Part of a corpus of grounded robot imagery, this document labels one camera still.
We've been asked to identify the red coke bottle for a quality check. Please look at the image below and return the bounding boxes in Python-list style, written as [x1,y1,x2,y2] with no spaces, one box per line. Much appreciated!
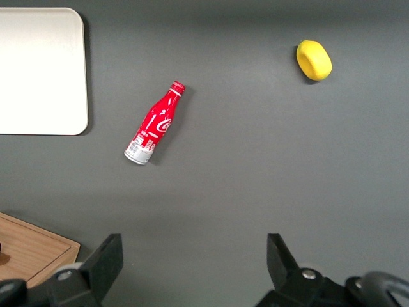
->
[123,80,187,166]

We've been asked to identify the wooden drawer cabinet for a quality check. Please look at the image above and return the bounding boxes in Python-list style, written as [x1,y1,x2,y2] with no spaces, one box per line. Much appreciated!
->
[0,212,81,289]

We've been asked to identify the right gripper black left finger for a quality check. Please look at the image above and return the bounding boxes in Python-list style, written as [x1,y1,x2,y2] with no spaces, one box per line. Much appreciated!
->
[28,233,124,307]

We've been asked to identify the beige plastic tray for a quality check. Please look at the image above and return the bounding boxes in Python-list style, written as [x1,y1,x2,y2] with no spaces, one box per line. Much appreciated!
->
[0,6,89,136]

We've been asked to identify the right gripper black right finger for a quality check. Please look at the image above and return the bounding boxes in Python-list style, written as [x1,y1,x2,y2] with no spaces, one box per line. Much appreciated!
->
[254,233,354,307]

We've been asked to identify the yellow lemon-shaped sponge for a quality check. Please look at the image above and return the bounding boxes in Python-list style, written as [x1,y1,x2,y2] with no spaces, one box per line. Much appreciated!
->
[295,39,333,81]

